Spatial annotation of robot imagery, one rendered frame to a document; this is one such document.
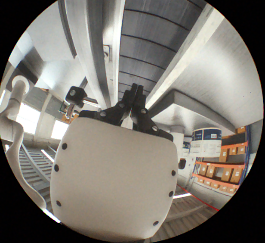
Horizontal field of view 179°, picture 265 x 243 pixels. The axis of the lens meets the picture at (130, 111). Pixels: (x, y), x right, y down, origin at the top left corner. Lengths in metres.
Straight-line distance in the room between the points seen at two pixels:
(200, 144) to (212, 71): 0.35
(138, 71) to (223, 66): 0.20
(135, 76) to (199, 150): 0.43
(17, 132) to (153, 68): 0.65
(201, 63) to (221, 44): 0.07
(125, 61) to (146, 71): 0.04
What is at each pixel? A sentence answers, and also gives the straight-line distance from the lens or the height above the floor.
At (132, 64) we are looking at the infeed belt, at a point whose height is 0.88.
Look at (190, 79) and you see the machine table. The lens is 0.24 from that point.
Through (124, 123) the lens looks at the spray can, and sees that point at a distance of 0.26.
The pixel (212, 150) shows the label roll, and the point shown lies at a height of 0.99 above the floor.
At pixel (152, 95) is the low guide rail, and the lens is 0.15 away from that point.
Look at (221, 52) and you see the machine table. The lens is 0.22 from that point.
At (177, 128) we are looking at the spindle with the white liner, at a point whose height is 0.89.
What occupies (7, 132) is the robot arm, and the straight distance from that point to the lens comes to 0.61.
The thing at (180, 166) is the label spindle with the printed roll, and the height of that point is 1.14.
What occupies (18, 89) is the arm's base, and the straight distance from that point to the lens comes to 0.76.
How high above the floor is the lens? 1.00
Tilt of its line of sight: 20 degrees down
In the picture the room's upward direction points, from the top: 165 degrees counter-clockwise
